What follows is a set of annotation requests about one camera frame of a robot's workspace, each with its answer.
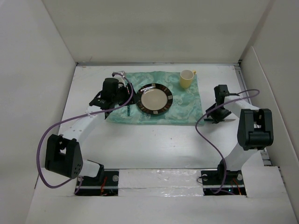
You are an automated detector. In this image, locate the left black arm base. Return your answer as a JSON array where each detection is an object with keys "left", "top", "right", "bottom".
[{"left": 74, "top": 169, "right": 120, "bottom": 196}]

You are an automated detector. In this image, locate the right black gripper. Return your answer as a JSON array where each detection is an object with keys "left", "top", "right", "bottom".
[{"left": 206, "top": 103, "right": 232, "bottom": 124}]

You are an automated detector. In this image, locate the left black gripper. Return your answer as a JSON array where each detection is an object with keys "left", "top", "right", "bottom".
[{"left": 112, "top": 83, "right": 139, "bottom": 106}]

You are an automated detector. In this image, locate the green handled knife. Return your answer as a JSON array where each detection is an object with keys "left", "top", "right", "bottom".
[{"left": 204, "top": 118, "right": 236, "bottom": 122}]

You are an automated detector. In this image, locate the green patterned cloth napkin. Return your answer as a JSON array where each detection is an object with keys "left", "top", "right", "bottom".
[{"left": 106, "top": 71, "right": 203, "bottom": 126}]

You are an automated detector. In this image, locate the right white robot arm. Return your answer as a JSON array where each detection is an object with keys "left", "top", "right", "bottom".
[{"left": 206, "top": 84, "right": 274, "bottom": 184}]

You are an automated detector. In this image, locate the dark rimmed beige plate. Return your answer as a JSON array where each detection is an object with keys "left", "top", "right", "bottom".
[{"left": 136, "top": 83, "right": 173, "bottom": 116}]

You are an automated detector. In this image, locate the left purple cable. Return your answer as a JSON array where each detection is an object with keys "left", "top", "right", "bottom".
[{"left": 37, "top": 72, "right": 134, "bottom": 194}]

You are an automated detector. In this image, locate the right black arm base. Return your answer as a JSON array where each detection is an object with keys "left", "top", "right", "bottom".
[{"left": 197, "top": 164, "right": 247, "bottom": 196}]

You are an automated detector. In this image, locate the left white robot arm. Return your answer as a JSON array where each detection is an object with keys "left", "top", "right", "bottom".
[{"left": 45, "top": 73, "right": 135, "bottom": 185}]

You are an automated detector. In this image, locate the yellow ceramic mug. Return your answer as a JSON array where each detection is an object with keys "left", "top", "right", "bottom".
[{"left": 179, "top": 70, "right": 196, "bottom": 89}]

